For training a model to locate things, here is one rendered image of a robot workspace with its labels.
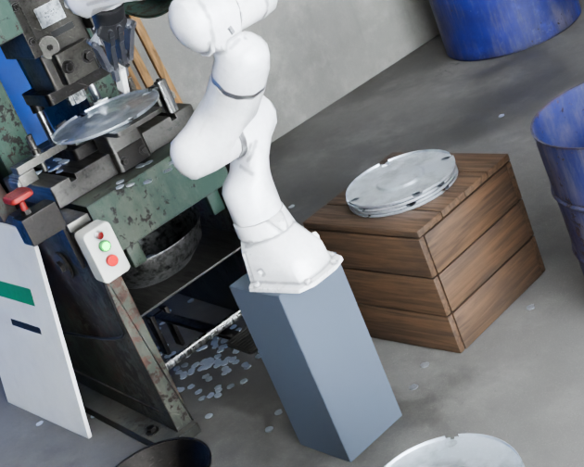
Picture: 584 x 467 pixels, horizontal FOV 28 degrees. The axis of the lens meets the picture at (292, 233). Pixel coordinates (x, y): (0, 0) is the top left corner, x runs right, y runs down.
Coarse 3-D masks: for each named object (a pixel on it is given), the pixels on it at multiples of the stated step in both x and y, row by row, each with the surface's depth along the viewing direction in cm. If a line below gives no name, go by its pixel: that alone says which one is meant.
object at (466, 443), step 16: (416, 448) 214; (432, 448) 212; (448, 448) 211; (464, 448) 209; (480, 448) 207; (496, 448) 205; (512, 448) 203; (400, 464) 212; (416, 464) 210; (432, 464) 208; (448, 464) 206; (464, 464) 205; (480, 464) 203; (496, 464) 202; (512, 464) 200
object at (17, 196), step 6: (12, 192) 271; (18, 192) 269; (24, 192) 268; (30, 192) 268; (6, 198) 268; (12, 198) 266; (18, 198) 266; (24, 198) 267; (12, 204) 266; (24, 204) 270; (24, 210) 270
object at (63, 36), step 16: (32, 0) 281; (48, 0) 284; (32, 16) 282; (48, 16) 284; (64, 16) 286; (80, 16) 289; (48, 32) 285; (64, 32) 287; (80, 32) 290; (48, 48) 283; (64, 48) 286; (80, 48) 287; (32, 64) 289; (48, 64) 286; (64, 64) 285; (80, 64) 287; (96, 64) 290; (32, 80) 295; (48, 80) 287; (64, 80) 286
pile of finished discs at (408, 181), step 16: (400, 160) 304; (416, 160) 300; (432, 160) 297; (448, 160) 293; (368, 176) 303; (384, 176) 297; (400, 176) 293; (416, 176) 290; (432, 176) 288; (448, 176) 285; (352, 192) 298; (368, 192) 294; (384, 192) 290; (400, 192) 286; (416, 192) 285; (432, 192) 284; (352, 208) 291; (368, 208) 287; (384, 208) 283; (400, 208) 282
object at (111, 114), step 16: (128, 96) 302; (144, 96) 296; (96, 112) 299; (112, 112) 291; (128, 112) 287; (144, 112) 282; (64, 128) 297; (80, 128) 291; (96, 128) 285; (112, 128) 278; (64, 144) 283
